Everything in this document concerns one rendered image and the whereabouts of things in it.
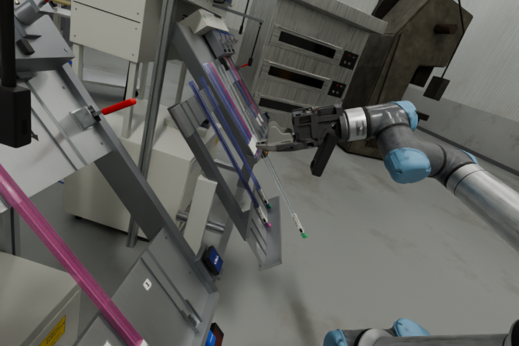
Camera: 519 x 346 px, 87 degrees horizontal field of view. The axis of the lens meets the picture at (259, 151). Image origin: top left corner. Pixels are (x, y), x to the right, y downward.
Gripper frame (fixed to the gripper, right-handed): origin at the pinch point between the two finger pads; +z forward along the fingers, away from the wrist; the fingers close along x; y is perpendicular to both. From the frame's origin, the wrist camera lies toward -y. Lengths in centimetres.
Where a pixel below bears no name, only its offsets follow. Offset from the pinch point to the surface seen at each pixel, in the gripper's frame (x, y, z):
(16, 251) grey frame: 11, -14, 65
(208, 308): 22.9, -25.3, 14.8
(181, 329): 29.7, -21.8, 17.3
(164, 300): 28.8, -15.6, 19.1
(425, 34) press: -375, -3, -221
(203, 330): 28.0, -24.9, 14.4
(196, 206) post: -8.0, -18.9, 24.0
